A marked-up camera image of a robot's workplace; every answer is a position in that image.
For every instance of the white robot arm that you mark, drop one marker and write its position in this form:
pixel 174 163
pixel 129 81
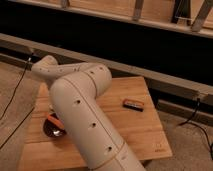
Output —
pixel 73 89

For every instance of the dark ceramic cup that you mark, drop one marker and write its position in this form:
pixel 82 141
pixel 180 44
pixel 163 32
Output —
pixel 52 130

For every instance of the wooden board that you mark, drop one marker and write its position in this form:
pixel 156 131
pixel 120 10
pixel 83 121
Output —
pixel 143 131

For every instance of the black orange rectangular block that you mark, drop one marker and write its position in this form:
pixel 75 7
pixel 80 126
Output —
pixel 133 104

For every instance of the orange block in cup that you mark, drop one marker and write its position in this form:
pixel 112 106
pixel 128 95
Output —
pixel 55 121

